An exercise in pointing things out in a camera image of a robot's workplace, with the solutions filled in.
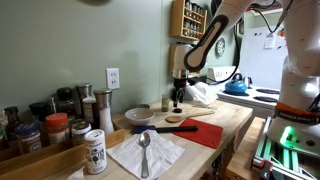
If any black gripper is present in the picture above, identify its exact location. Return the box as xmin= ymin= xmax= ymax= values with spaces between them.
xmin=171 ymin=78 xmax=189 ymax=108

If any white lid spice jar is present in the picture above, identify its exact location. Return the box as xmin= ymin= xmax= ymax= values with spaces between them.
xmin=70 ymin=122 xmax=92 ymax=147

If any red lid spice jar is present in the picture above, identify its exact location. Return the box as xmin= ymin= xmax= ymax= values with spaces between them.
xmin=44 ymin=112 xmax=70 ymax=146

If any blue lid spice jar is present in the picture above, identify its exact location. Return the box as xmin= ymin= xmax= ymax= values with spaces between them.
xmin=14 ymin=123 xmax=43 ymax=156

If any wooden cutting board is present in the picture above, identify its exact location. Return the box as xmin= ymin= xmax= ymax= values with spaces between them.
xmin=165 ymin=110 xmax=216 ymax=124

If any white crumpled cloth towel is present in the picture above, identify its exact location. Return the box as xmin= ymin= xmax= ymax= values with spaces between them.
xmin=185 ymin=81 xmax=219 ymax=107

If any black spatula with blue head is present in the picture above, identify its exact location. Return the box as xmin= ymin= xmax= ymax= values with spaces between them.
xmin=132 ymin=124 xmax=199 ymax=135

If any white ceramic bowl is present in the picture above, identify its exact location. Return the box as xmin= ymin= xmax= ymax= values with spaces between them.
xmin=124 ymin=107 xmax=156 ymax=126

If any red silicone mat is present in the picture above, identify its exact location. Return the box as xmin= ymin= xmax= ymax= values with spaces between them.
xmin=172 ymin=118 xmax=224 ymax=150

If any blue kettle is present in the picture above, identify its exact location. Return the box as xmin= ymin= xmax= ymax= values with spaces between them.
xmin=224 ymin=72 xmax=249 ymax=95

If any white paper napkin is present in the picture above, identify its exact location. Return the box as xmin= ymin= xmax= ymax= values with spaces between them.
xmin=106 ymin=129 xmax=186 ymax=180

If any metal spoon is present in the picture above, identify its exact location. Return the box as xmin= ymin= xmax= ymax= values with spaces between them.
xmin=138 ymin=131 xmax=152 ymax=179

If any white electric stove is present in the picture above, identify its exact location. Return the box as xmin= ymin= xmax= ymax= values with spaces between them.
xmin=205 ymin=65 xmax=282 ymax=119

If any small steel cup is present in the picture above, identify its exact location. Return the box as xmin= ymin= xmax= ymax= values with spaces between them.
xmin=243 ymin=76 xmax=254 ymax=89

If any steel grinder with white base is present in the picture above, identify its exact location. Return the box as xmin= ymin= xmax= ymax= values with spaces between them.
xmin=93 ymin=88 xmax=115 ymax=136

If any white refrigerator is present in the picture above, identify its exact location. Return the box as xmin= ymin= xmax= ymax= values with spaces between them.
xmin=238 ymin=24 xmax=289 ymax=90

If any white labelled spice bottle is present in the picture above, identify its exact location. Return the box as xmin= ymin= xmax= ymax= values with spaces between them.
xmin=82 ymin=95 xmax=98 ymax=125

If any tall steel grinder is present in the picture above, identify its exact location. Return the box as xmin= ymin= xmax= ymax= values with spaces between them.
xmin=74 ymin=82 xmax=93 ymax=119

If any white printed spice shaker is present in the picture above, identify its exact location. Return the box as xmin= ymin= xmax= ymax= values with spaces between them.
xmin=83 ymin=129 xmax=108 ymax=176

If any dark bottle with round cap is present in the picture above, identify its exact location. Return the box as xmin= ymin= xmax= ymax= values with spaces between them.
xmin=55 ymin=87 xmax=77 ymax=121

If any picture with red print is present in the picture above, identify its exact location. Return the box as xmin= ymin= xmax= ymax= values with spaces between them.
xmin=277 ymin=27 xmax=287 ymax=39

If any black cap spice bottle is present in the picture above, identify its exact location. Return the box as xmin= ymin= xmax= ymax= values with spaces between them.
xmin=28 ymin=101 xmax=51 ymax=148

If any wooden tray box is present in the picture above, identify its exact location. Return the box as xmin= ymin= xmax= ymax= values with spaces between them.
xmin=0 ymin=129 xmax=126 ymax=180

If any small dark sauce bottle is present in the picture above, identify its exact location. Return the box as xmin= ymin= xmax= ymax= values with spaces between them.
xmin=3 ymin=106 xmax=22 ymax=148

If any dark rimmed wall plate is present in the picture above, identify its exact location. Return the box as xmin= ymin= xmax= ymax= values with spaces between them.
xmin=214 ymin=37 xmax=227 ymax=58

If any white wall power outlet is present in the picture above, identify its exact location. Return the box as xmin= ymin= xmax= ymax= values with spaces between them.
xmin=105 ymin=67 xmax=121 ymax=91

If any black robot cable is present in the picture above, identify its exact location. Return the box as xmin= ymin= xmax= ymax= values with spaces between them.
xmin=188 ymin=0 xmax=294 ymax=86

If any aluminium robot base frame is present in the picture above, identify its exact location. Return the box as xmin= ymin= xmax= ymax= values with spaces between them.
xmin=250 ymin=116 xmax=320 ymax=180

